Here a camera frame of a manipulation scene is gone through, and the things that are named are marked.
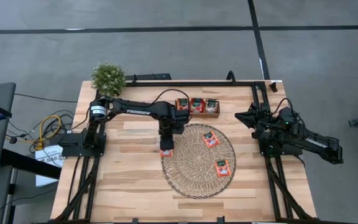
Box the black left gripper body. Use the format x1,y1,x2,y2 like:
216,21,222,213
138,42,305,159
159,133,176,151

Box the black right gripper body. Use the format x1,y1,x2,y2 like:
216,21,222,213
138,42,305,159
252,103,278,140

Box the beige tea packet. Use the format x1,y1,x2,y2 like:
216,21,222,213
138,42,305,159
204,98,220,114

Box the red strawberry tea packet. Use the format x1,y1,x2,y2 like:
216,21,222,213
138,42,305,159
190,98,205,114

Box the round woven placemat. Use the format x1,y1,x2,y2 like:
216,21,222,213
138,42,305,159
160,123,237,200

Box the wooden compartment caddy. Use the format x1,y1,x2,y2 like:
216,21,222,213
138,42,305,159
174,98,221,119

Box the black power strip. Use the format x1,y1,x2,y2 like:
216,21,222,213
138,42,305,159
124,73,172,82

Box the bushy plant in black pot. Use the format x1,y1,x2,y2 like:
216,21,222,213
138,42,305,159
90,62,127,98

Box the white paper sheet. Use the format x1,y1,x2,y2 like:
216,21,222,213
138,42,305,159
35,145,65,187

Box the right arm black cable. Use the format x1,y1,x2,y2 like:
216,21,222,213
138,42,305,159
270,97,295,116

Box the yellow floor cable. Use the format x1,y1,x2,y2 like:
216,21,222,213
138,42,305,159
34,114,63,152

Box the black floor cable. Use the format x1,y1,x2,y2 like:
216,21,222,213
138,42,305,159
6,92,88,153

